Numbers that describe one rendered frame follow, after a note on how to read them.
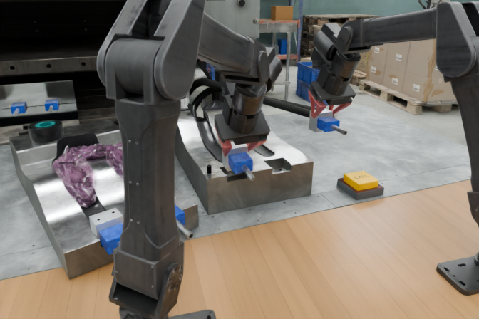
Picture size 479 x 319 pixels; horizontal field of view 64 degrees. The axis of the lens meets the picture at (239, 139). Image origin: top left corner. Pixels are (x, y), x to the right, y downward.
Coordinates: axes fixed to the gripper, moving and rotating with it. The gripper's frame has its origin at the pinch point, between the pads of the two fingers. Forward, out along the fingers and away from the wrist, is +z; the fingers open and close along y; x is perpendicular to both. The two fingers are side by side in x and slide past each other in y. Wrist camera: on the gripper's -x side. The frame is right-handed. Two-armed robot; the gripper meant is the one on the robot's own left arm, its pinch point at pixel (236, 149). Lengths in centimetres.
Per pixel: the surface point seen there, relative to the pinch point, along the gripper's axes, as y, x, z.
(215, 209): 6.2, 8.8, 8.9
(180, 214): 15.2, 12.9, -0.6
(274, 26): -159, -278, 181
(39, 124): 43, -27, 14
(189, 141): 6.6, -14.6, 13.9
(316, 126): -26.3, -7.9, 7.1
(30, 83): 51, -67, 36
